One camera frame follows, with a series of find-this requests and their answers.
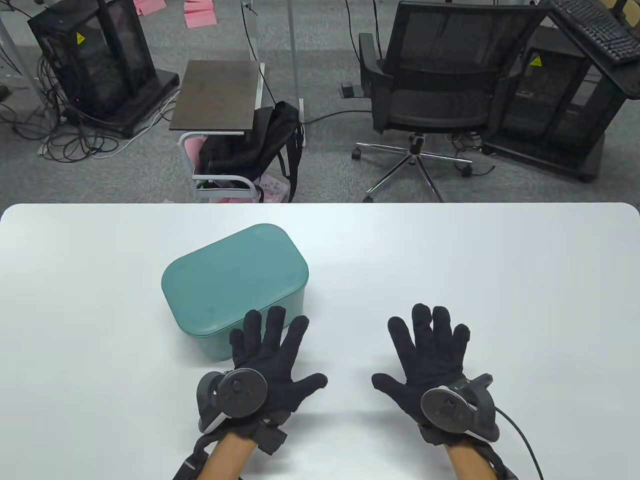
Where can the brown top side cart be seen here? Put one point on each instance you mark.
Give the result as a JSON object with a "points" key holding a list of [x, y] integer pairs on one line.
{"points": [[217, 97]]}

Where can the grey white right wrist controller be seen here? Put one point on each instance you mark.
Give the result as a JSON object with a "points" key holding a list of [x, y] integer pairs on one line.
{"points": [[445, 407]]}

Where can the person's right forearm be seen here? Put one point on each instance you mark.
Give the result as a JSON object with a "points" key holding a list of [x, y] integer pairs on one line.
{"points": [[472, 462]]}

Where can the black keyboard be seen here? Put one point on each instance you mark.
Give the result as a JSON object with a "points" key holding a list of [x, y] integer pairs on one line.
{"points": [[595, 27]]}

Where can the grey white wrist controller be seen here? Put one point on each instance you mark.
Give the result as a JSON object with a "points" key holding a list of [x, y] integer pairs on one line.
{"points": [[445, 407], [242, 392]]}

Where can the black computer cabinet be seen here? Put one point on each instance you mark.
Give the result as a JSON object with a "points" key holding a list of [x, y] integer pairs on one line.
{"points": [[100, 65], [550, 110]]}

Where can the grey white left wrist controller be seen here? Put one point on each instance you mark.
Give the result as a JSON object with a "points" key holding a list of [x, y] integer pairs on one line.
{"points": [[242, 392]]}

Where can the black backpack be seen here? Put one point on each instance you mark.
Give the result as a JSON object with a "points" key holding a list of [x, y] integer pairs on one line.
{"points": [[245, 145]]}

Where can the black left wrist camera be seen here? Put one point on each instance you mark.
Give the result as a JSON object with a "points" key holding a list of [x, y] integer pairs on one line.
{"points": [[272, 437]]}

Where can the pink white packet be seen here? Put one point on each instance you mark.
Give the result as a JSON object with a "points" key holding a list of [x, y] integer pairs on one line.
{"points": [[274, 189]]}

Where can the pink paper sheets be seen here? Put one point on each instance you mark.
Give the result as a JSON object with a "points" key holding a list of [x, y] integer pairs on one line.
{"points": [[150, 6], [200, 14]]}

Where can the dark desk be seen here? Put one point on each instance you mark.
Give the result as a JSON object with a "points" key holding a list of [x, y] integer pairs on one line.
{"points": [[622, 75]]}

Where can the person's left hand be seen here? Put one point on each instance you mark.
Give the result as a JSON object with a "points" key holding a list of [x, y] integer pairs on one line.
{"points": [[270, 360]]}

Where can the teal plastic storage box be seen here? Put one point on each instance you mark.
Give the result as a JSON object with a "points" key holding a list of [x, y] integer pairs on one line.
{"points": [[220, 345]]}

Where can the teal plastic lid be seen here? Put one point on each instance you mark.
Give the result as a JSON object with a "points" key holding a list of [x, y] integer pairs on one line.
{"points": [[235, 275]]}

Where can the pink bag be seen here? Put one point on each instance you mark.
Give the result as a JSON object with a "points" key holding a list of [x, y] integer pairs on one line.
{"points": [[192, 152]]}

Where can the white desk leg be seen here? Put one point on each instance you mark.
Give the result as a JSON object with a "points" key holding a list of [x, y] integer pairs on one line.
{"points": [[295, 60]]}

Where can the person's right hand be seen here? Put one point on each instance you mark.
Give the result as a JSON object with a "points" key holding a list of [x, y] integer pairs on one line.
{"points": [[430, 360]]}

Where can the person's left forearm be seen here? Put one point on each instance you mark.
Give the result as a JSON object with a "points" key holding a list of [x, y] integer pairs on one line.
{"points": [[225, 457]]}

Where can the black mesh office chair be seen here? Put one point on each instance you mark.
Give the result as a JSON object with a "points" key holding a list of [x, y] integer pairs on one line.
{"points": [[440, 105]]}

